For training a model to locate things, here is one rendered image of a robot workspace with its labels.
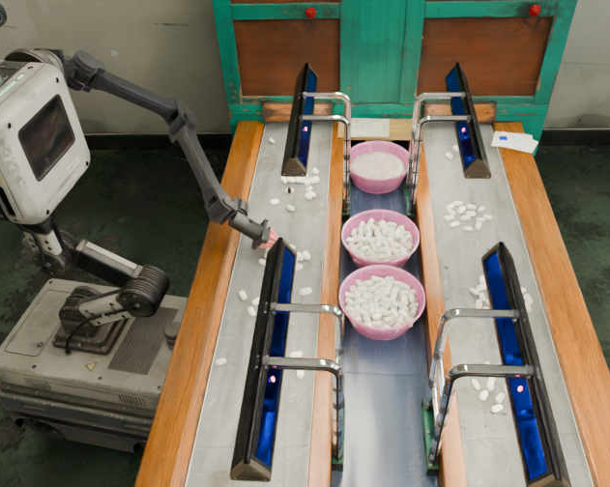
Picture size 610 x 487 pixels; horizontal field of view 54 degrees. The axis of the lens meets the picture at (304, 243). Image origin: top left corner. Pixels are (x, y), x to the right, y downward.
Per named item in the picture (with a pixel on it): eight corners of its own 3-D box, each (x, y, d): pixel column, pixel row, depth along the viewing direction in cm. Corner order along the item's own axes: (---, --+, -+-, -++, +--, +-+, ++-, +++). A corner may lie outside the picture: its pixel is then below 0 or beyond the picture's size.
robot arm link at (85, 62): (170, 117, 220) (187, 99, 216) (181, 143, 213) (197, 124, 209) (57, 69, 186) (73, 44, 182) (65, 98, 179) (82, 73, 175)
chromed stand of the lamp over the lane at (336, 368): (270, 468, 154) (252, 367, 124) (277, 400, 169) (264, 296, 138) (343, 472, 153) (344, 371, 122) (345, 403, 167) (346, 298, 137)
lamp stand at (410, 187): (406, 223, 221) (417, 119, 191) (403, 189, 236) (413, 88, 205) (458, 224, 220) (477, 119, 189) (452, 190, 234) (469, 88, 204)
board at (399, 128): (337, 139, 248) (337, 137, 247) (338, 120, 259) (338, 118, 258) (418, 140, 245) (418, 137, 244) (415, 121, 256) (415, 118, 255)
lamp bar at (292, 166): (280, 177, 185) (278, 157, 180) (297, 79, 230) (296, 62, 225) (306, 177, 184) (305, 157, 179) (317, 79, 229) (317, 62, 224)
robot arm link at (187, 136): (163, 129, 211) (182, 108, 207) (176, 133, 216) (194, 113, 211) (207, 224, 193) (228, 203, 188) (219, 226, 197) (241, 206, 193)
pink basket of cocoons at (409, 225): (357, 289, 198) (357, 270, 192) (331, 238, 217) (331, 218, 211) (429, 271, 203) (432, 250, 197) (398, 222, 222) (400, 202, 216)
